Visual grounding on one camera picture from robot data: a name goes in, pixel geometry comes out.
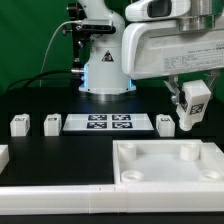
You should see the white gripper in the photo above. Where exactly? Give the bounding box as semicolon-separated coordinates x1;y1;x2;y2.
122;19;224;105

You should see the white square tabletop part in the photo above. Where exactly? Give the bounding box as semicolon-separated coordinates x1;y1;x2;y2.
113;140;224;184

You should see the white plate with AprilTags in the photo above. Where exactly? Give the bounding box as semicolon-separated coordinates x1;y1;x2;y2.
63;113;154;131

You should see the white L-shaped obstacle fence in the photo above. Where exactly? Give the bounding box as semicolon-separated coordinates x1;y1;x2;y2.
0;182;224;215

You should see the white part at left edge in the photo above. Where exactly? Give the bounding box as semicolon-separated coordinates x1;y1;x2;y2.
0;145;9;174

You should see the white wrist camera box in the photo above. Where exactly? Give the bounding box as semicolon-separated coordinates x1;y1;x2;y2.
125;0;191;22

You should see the silver camera on base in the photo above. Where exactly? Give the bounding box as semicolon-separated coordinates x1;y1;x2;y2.
77;19;116;34

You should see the white thin cable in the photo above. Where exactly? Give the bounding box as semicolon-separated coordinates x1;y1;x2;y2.
39;20;83;88

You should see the black cable bundle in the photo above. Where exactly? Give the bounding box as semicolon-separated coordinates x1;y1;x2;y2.
5;69;84;93

